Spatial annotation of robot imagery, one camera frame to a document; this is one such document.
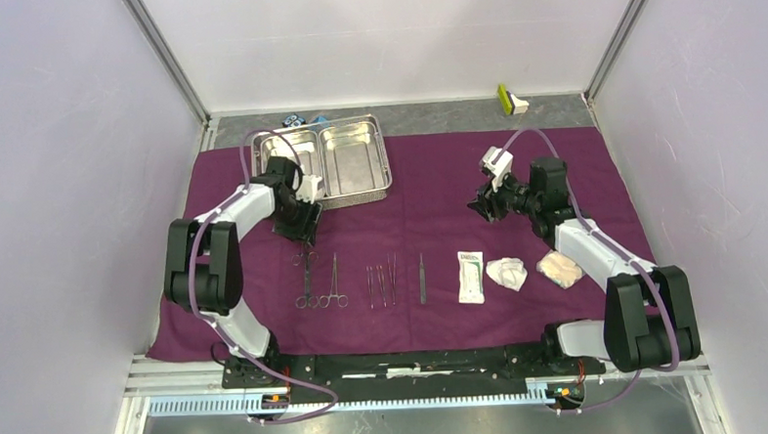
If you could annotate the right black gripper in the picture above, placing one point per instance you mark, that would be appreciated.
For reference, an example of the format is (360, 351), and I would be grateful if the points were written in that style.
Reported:
(487, 198)

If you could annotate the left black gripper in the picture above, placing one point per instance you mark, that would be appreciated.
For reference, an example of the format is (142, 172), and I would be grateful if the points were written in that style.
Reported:
(306, 229)

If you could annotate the steel surgical scissors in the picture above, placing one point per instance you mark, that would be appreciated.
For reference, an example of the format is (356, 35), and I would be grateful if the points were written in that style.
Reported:
(307, 299)

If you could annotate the white gauze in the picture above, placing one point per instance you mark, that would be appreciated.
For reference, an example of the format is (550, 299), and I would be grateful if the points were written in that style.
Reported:
(508, 272)

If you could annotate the white sterile packet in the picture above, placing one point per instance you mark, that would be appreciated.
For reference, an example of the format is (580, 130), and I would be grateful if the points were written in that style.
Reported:
(471, 277)

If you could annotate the steel scalpel handle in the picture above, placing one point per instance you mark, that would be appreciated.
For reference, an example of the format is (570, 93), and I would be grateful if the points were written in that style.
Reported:
(391, 268)
(422, 280)

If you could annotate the metal instrument tray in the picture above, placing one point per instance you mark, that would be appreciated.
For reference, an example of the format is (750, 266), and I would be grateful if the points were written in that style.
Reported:
(349, 154)

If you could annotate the purple cloth wrap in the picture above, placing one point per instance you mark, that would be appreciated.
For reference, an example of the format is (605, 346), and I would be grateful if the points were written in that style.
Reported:
(425, 211)

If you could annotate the beige gauze roll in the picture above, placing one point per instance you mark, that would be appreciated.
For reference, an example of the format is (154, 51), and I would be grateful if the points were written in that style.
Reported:
(560, 269)

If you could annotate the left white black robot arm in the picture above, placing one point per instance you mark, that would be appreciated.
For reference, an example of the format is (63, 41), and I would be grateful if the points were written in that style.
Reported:
(203, 272)

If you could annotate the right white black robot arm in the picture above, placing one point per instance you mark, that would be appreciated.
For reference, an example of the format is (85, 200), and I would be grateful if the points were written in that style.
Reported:
(649, 319)

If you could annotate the yellow green white object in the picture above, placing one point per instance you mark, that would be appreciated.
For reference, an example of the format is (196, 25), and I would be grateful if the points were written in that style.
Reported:
(510, 103)

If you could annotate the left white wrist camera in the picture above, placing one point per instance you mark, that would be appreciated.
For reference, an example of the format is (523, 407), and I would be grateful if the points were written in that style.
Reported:
(310, 188)

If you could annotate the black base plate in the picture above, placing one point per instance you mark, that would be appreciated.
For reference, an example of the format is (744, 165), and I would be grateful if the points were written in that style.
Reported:
(499, 370)

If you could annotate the aluminium frame rail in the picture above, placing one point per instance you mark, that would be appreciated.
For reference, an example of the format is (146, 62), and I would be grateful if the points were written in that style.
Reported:
(159, 389)

